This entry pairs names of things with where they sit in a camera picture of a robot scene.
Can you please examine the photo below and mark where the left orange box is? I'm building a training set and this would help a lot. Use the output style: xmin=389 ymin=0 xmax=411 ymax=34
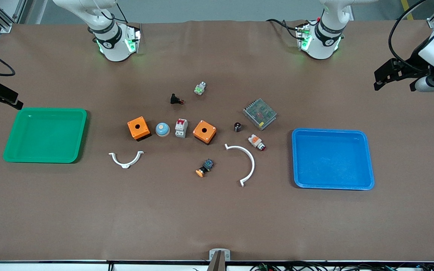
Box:
xmin=127 ymin=116 xmax=151 ymax=142

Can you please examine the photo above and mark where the metal mesh power supply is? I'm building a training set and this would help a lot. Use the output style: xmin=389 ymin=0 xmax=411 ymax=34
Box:
xmin=243 ymin=99 xmax=277 ymax=131

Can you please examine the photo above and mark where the small white arc clamp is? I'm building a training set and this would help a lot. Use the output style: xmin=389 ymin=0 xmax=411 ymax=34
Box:
xmin=108 ymin=151 xmax=144 ymax=169

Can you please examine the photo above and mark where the brown table cover sheet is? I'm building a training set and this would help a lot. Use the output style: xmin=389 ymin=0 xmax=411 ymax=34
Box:
xmin=0 ymin=20 xmax=434 ymax=263

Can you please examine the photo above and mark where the blue plastic tray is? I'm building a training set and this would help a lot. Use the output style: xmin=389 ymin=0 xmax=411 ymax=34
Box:
xmin=292 ymin=128 xmax=375 ymax=190

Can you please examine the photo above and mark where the green plastic tray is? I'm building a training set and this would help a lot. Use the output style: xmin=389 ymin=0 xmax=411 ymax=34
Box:
xmin=3 ymin=108 xmax=88 ymax=164

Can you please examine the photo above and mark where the black left arm base cable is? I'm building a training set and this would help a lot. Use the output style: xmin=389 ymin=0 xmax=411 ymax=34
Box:
xmin=266 ymin=18 xmax=301 ymax=40

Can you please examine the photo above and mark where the grey metal edge bracket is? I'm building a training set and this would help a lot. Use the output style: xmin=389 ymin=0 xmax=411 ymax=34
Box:
xmin=206 ymin=248 xmax=231 ymax=271

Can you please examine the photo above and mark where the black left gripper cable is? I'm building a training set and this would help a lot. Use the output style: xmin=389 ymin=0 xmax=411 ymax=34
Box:
xmin=388 ymin=0 xmax=429 ymax=67

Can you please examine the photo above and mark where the orange push button blue body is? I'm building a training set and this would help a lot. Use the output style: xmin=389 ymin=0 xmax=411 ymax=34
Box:
xmin=196 ymin=159 xmax=214 ymax=178

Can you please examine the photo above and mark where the white red circuit breaker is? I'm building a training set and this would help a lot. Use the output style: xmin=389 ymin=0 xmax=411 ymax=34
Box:
xmin=174 ymin=119 xmax=188 ymax=139

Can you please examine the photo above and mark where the large white arc clamp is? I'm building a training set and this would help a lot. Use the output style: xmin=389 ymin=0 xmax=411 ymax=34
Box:
xmin=225 ymin=143 xmax=256 ymax=187

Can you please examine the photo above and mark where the silver base connector box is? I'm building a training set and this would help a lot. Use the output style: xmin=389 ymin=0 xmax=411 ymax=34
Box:
xmin=295 ymin=24 xmax=312 ymax=52
xmin=126 ymin=26 xmax=142 ymax=54

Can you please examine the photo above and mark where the orange button box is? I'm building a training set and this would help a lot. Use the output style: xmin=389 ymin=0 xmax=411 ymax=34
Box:
xmin=193 ymin=120 xmax=217 ymax=145

